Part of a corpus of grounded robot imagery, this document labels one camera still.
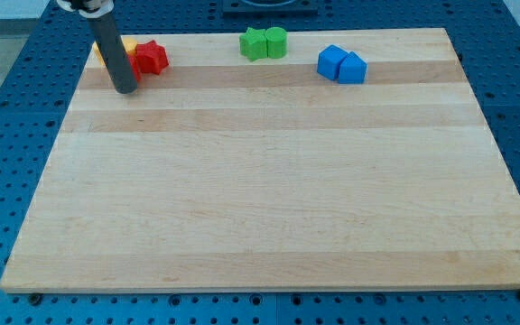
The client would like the white rod mount collar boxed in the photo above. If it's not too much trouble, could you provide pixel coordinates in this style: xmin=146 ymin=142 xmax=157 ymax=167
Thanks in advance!
xmin=56 ymin=0 xmax=115 ymax=19

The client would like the yellow block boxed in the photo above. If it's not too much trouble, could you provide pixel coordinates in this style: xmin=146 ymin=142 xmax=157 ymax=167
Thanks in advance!
xmin=92 ymin=37 xmax=138 ymax=66

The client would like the green cylinder block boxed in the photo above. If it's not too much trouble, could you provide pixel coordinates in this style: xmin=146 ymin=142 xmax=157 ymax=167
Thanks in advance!
xmin=265 ymin=27 xmax=287 ymax=59

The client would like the blue cube block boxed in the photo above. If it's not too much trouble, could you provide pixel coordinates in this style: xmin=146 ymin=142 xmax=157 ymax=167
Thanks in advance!
xmin=317 ymin=44 xmax=348 ymax=80

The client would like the green star block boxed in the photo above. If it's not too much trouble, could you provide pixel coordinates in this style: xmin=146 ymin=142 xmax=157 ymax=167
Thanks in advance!
xmin=239 ymin=27 xmax=267 ymax=61

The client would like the grey cylindrical pointer rod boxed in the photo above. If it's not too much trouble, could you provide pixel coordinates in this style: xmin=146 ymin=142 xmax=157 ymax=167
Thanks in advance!
xmin=88 ymin=13 xmax=138 ymax=94

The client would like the red star block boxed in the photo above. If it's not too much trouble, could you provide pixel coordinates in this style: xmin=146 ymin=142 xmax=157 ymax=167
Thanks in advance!
xmin=135 ymin=40 xmax=169 ymax=75

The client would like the light wooden board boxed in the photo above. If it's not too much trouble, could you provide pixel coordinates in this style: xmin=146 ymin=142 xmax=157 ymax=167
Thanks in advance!
xmin=0 ymin=28 xmax=520 ymax=293

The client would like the red block behind rod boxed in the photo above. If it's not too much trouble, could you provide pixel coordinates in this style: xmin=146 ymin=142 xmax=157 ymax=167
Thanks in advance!
xmin=127 ymin=55 xmax=142 ymax=82

